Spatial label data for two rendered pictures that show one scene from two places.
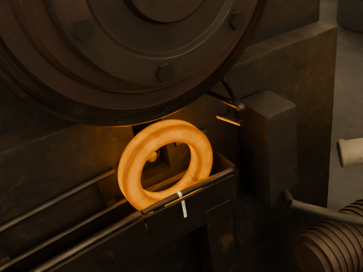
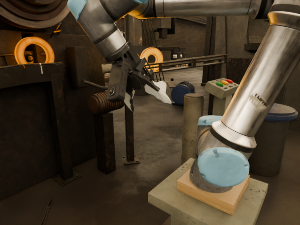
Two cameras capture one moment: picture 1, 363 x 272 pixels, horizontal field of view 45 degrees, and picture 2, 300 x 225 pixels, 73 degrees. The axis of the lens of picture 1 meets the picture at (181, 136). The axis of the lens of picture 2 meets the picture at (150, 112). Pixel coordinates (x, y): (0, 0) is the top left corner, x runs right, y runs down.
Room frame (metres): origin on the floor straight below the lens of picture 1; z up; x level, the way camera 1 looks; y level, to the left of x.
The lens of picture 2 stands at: (-0.60, -0.01, 0.77)
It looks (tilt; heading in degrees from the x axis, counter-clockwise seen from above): 16 degrees down; 334
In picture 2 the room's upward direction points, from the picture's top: straight up
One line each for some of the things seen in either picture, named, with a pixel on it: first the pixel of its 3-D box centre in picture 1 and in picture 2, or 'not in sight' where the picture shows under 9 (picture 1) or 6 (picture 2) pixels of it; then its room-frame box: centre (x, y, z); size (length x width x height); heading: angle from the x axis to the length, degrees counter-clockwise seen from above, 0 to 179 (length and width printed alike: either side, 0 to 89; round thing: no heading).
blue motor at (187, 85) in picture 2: not in sight; (184, 93); (1.94, -1.85, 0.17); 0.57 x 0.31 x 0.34; 134
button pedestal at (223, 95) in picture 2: not in sight; (219, 131); (0.25, -0.89, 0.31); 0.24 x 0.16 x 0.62; 114
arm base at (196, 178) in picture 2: not in sight; (212, 166); (-0.13, -0.48, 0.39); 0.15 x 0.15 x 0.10
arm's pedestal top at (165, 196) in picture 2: not in sight; (209, 192); (-0.13, -0.48, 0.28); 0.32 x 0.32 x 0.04; 25
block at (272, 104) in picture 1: (267, 150); (77, 67); (0.75, -0.18, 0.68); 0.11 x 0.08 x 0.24; 24
